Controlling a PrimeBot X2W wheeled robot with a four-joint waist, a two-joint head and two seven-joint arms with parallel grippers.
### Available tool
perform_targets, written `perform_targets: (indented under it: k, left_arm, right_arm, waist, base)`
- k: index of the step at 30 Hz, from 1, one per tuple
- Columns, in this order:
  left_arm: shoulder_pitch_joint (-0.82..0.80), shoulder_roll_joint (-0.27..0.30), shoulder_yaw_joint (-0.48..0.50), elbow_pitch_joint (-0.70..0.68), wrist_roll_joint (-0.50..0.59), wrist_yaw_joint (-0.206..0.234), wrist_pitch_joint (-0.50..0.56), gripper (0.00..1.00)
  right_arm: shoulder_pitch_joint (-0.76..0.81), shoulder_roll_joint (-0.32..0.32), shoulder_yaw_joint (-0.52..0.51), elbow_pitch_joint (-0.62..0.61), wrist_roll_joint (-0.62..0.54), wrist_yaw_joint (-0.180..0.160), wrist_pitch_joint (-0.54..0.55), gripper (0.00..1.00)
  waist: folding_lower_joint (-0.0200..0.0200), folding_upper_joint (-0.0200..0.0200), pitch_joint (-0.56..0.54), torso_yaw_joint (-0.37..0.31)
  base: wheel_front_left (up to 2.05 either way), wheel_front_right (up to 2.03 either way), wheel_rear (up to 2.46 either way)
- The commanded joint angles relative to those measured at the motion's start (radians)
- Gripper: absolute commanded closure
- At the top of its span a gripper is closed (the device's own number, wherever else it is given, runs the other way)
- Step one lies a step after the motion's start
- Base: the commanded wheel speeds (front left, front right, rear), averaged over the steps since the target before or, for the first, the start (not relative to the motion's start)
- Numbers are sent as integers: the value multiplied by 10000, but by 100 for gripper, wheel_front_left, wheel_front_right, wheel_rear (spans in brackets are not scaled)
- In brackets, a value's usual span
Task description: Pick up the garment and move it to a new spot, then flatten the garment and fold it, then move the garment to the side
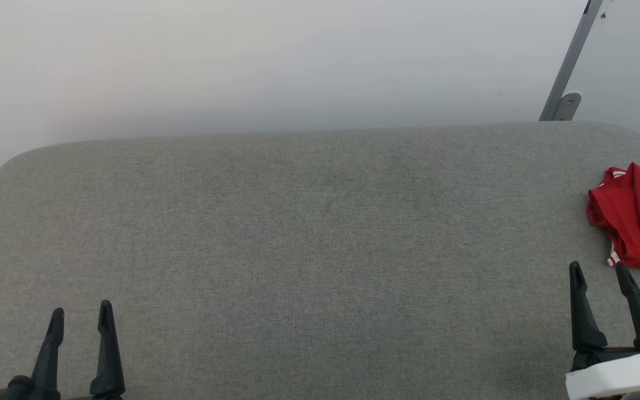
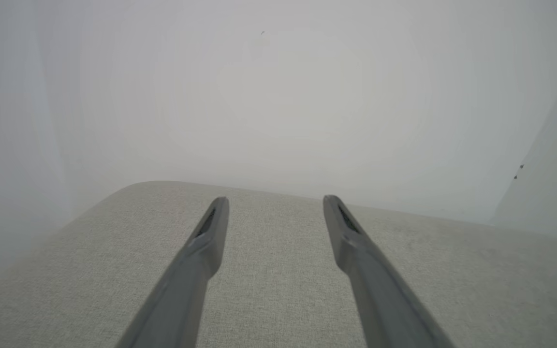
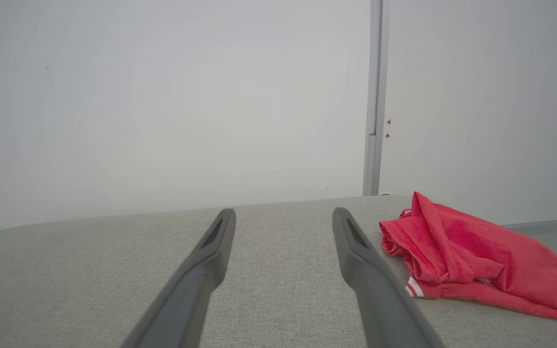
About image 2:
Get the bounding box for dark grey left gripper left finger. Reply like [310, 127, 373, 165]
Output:
[116, 196, 230, 348]

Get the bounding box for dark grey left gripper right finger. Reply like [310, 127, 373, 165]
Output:
[323, 195, 455, 348]

